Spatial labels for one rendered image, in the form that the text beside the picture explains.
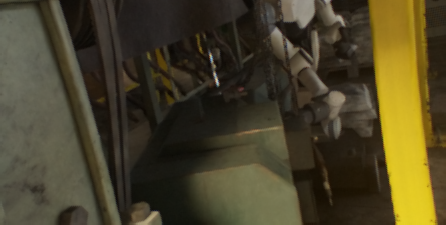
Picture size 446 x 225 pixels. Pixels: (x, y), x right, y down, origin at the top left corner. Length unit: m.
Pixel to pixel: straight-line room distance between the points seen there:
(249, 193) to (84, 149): 0.40
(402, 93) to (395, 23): 0.20
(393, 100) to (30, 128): 1.01
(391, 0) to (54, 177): 0.98
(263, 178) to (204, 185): 0.13
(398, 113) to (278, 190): 0.54
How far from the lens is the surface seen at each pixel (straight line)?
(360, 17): 5.59
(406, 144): 1.43
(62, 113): 0.72
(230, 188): 0.98
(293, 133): 1.35
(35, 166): 0.69
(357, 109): 3.43
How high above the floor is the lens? 1.21
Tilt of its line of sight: 14 degrees down
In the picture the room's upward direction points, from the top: 11 degrees counter-clockwise
